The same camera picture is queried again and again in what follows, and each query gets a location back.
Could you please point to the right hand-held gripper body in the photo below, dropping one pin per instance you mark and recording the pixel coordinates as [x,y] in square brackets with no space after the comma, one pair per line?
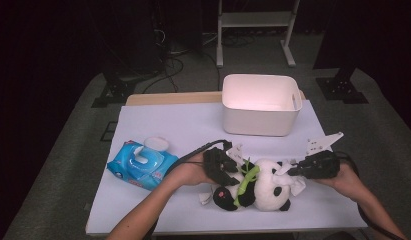
[321,165]

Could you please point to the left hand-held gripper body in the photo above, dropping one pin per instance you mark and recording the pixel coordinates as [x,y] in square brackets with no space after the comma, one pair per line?
[211,163]

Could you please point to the white wet wipe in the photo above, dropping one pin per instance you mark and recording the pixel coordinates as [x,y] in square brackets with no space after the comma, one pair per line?
[298,186]

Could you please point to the panda plush toy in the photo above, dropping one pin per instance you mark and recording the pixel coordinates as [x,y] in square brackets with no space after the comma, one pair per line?
[264,188]

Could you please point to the blue wet wipes pack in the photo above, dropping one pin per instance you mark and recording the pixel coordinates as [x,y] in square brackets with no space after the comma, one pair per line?
[126,166]

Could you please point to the person's left hand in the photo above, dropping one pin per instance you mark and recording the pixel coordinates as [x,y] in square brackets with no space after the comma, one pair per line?
[189,171]

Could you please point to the person's right hand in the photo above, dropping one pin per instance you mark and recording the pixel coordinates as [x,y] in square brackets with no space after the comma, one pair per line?
[344,181]

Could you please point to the white storage bin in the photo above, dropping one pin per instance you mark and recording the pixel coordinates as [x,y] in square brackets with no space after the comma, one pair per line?
[259,123]

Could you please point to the black stand base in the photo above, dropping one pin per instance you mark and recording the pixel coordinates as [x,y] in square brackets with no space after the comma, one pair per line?
[116,91]
[341,90]

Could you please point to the white metal stand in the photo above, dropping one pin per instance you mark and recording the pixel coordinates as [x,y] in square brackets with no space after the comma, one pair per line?
[256,19]

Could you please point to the black floor frame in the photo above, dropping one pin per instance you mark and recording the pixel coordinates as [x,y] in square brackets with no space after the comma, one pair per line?
[108,140]

